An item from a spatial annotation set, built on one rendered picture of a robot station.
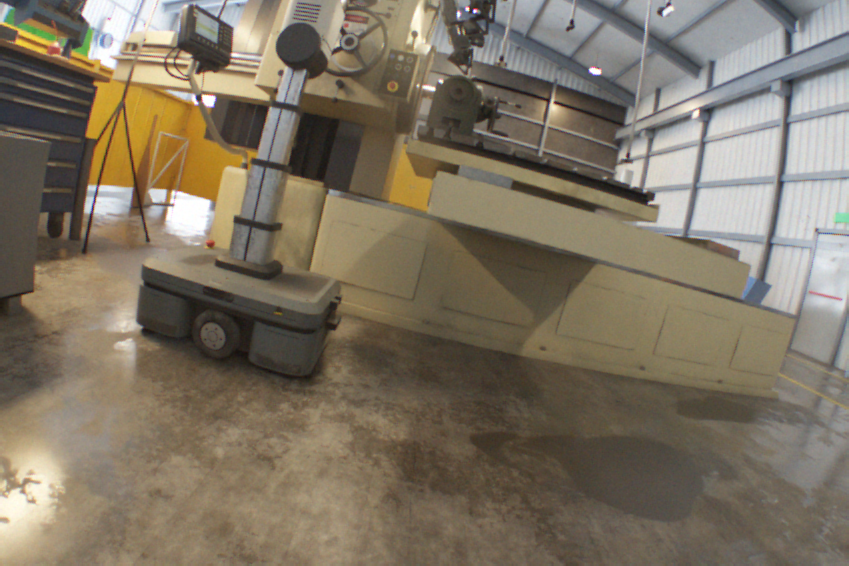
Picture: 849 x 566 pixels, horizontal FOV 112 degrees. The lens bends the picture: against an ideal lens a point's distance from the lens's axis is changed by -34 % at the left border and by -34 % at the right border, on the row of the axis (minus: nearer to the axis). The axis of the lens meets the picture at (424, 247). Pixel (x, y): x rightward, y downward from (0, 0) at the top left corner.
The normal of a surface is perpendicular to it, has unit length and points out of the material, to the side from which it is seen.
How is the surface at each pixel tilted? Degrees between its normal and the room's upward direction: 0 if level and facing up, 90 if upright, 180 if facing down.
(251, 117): 90
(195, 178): 90
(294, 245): 90
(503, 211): 90
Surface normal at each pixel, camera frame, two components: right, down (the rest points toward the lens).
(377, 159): -0.02, 0.08
